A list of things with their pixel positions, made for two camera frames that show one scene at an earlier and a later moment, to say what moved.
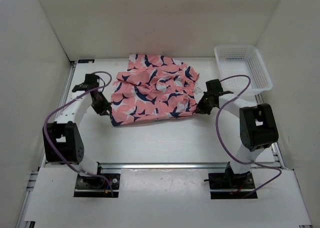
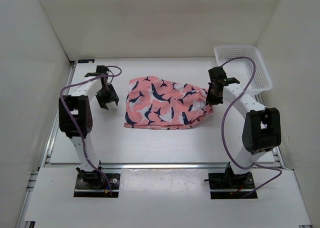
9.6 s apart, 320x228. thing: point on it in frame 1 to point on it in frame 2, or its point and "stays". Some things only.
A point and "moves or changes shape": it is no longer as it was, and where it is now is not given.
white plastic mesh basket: (237, 60) stays
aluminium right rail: (276, 148) stays
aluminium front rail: (178, 166) stays
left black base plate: (87, 186) stays
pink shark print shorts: (153, 87) moves or changes shape
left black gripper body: (101, 105) to (105, 95)
